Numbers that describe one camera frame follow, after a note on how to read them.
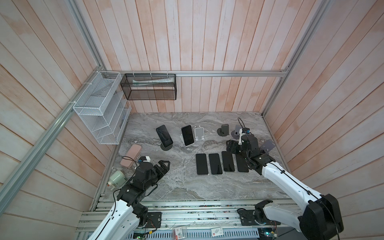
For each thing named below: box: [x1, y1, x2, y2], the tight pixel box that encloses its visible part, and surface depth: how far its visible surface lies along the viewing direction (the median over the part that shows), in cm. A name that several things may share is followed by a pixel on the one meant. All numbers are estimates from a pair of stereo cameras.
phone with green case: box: [208, 153, 223, 175], surface depth 97 cm
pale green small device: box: [107, 170, 127, 191], surface depth 81 cm
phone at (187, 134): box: [181, 125, 194, 146], surface depth 100 cm
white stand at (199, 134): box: [194, 127, 205, 142], surface depth 106 cm
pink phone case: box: [120, 144, 142, 168], surface depth 100 cm
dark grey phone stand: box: [217, 124, 230, 137], surface depth 107 cm
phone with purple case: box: [195, 153, 209, 175], surface depth 95 cm
